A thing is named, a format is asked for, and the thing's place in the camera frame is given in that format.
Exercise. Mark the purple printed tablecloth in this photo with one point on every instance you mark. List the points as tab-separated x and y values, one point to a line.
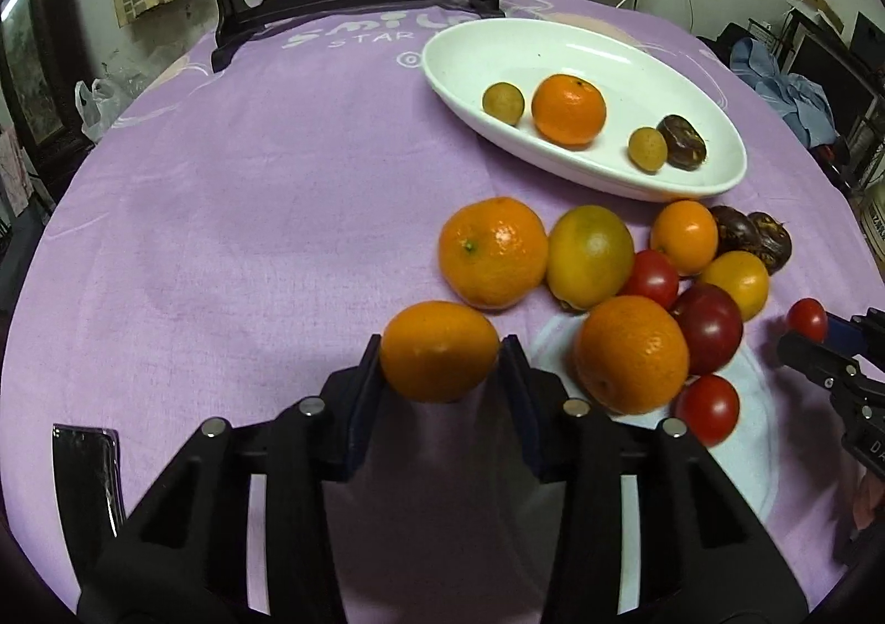
242	216

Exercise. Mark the white oval bowl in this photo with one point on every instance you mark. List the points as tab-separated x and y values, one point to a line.
622	64

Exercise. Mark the black monitor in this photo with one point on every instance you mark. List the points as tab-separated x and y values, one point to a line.
836	64

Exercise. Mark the small yellow-orange mandarin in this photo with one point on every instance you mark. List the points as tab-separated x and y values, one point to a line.
736	284

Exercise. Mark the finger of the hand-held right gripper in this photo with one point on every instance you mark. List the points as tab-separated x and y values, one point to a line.
819	365
842	333

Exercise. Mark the dark red tomato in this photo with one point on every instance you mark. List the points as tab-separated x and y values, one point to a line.
709	328

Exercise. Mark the blue cloth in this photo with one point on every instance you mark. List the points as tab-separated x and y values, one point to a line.
785	88

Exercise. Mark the yellow-green longan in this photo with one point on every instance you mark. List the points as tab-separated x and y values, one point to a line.
503	103
647	148

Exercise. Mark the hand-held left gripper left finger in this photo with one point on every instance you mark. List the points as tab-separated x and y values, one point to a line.
368	389

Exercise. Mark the white plastic bag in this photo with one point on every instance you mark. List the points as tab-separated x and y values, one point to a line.
97	109

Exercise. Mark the large dimpled orange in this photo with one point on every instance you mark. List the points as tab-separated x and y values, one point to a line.
631	354

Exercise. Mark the dark framed cabinet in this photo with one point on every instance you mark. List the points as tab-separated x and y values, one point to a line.
31	64

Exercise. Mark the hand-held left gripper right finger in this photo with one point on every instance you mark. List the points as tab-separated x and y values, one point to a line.
520	389

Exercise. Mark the yellow-green citrus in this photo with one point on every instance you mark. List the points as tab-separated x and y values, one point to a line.
590	257

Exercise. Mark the large orange with green stem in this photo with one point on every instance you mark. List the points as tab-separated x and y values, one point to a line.
493	253

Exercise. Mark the oval orange mandarin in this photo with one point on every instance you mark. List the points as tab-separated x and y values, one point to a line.
439	351

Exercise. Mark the small red cherry tomato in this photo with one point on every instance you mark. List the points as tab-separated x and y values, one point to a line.
807	320

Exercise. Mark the small round orange mandarin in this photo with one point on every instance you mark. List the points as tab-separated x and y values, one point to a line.
684	237

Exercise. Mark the person's right hand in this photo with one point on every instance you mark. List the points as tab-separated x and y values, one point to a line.
870	499

